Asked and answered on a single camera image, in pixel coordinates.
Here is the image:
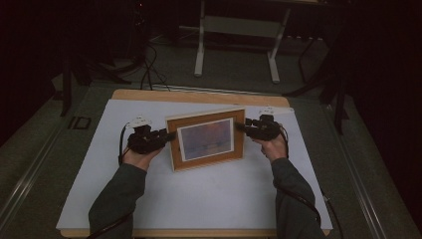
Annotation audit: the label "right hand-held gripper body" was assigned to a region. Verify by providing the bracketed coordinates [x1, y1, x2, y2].
[248, 106, 296, 142]

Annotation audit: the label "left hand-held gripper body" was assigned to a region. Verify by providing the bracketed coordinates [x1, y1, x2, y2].
[125, 115, 167, 155]

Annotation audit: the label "wooden picture frame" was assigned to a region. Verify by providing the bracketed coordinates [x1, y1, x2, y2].
[164, 106, 248, 173]

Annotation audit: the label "person's left hand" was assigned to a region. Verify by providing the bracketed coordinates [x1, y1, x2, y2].
[121, 145, 164, 172]

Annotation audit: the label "person's right hand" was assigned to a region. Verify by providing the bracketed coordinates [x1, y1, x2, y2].
[254, 132, 290, 164]

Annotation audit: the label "black floor socket box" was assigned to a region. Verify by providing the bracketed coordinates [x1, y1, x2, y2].
[67, 116, 93, 130]

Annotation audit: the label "white table mat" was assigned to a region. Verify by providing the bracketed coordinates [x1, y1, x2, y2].
[55, 98, 334, 231]

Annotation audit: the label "black metal stand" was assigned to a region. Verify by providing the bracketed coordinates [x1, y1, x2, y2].
[59, 33, 133, 118]
[282, 19, 352, 136]

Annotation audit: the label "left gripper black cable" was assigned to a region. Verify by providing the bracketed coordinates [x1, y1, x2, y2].
[85, 121, 135, 239]

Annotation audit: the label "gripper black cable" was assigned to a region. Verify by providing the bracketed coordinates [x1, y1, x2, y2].
[277, 126, 344, 239]
[85, 121, 135, 239]

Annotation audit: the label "black floor cables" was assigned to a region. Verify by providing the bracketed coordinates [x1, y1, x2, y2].
[138, 43, 172, 93]

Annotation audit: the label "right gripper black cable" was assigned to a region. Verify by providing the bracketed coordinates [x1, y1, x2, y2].
[277, 126, 344, 239]

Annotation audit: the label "white metal table frame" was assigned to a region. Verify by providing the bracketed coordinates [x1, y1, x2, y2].
[193, 0, 294, 85]

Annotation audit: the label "metal floor rail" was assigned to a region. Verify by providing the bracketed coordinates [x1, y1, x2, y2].
[321, 105, 390, 239]
[0, 122, 69, 227]

